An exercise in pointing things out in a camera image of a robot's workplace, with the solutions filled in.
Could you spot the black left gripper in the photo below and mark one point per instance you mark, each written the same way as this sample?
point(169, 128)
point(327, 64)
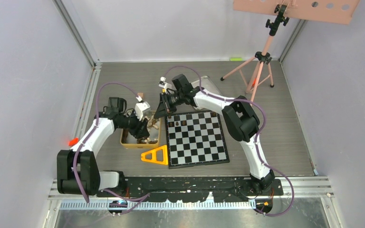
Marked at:
point(140, 130)

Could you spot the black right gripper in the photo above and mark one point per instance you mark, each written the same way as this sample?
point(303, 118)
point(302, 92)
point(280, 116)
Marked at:
point(164, 108)

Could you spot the gold tin box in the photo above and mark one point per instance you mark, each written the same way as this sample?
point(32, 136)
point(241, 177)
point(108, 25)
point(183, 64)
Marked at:
point(150, 142)

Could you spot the black white folding chessboard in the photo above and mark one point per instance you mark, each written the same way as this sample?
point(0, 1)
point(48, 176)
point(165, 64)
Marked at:
point(198, 140)

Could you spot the tin lid with bears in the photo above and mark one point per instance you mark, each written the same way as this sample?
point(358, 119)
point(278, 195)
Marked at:
point(206, 84)

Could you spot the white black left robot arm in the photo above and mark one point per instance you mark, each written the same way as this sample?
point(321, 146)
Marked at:
point(77, 169)

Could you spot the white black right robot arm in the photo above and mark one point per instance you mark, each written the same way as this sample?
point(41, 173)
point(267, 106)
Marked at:
point(240, 118)

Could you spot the small wooden block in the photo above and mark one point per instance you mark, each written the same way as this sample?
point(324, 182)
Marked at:
point(141, 95)

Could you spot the red orange block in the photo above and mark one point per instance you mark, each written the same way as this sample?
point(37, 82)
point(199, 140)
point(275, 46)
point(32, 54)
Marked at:
point(73, 142)

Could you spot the small green block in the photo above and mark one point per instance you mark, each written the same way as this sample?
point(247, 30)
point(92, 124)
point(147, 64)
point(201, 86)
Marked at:
point(235, 59)

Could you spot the pink tripod music stand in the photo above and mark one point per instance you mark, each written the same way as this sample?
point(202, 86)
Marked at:
point(330, 11)

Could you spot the yellow triangular toy frame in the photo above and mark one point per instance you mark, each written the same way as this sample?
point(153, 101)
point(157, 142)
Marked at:
point(158, 155)

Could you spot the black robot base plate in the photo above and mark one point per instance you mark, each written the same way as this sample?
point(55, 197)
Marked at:
point(190, 189)

